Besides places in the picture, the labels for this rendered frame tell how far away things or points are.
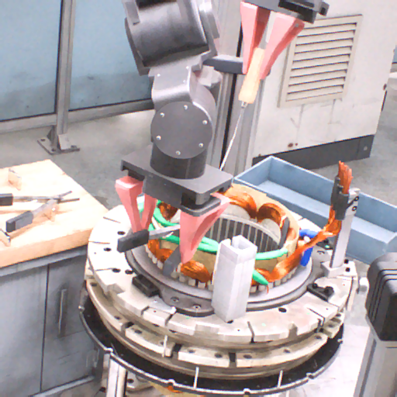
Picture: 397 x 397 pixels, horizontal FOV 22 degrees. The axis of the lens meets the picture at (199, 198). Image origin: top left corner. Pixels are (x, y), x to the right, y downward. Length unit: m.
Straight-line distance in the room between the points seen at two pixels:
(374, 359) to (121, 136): 3.36
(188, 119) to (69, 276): 0.47
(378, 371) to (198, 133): 0.33
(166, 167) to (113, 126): 3.07
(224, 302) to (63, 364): 0.39
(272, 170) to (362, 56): 2.34
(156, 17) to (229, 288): 0.31
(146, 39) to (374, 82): 3.03
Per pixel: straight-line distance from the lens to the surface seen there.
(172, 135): 0.93
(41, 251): 1.29
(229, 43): 1.60
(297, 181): 1.55
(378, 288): 0.68
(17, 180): 1.38
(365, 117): 4.03
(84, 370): 1.47
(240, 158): 1.67
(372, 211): 1.51
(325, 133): 3.91
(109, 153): 3.87
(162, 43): 0.98
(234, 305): 1.11
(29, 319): 1.35
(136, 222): 1.08
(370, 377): 0.71
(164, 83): 0.94
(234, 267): 1.08
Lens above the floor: 1.74
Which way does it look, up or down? 29 degrees down
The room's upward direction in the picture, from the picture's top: 8 degrees clockwise
